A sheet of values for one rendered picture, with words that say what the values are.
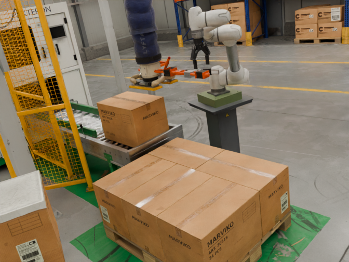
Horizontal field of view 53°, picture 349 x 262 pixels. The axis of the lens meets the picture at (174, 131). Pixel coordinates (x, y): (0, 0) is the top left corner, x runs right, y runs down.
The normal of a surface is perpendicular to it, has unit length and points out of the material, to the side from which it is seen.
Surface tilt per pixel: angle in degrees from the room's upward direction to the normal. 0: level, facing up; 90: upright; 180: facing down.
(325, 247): 0
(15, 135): 90
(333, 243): 0
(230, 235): 90
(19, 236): 90
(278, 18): 90
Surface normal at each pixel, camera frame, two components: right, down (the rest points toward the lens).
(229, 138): 0.46, 0.26
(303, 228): -0.15, -0.92
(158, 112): 0.69, 0.17
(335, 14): -0.65, 0.38
